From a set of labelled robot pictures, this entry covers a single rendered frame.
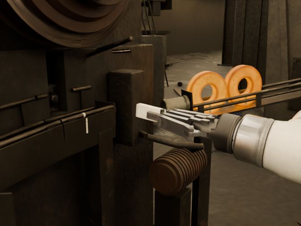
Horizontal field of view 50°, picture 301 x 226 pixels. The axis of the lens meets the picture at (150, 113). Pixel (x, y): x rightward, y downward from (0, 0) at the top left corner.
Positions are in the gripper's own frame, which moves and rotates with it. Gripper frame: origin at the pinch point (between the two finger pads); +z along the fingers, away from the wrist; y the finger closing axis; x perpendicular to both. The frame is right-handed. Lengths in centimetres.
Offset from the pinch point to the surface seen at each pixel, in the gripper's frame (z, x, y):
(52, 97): 30.8, -2.3, -1.4
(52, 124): 19.6, -5.0, -11.0
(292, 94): -16, -6, 82
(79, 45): 21.1, 12.5, -1.3
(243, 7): 117, 41, 408
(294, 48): 18, 2, 271
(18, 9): 21.7, 20.0, -17.1
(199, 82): 8.4, 0.0, 43.9
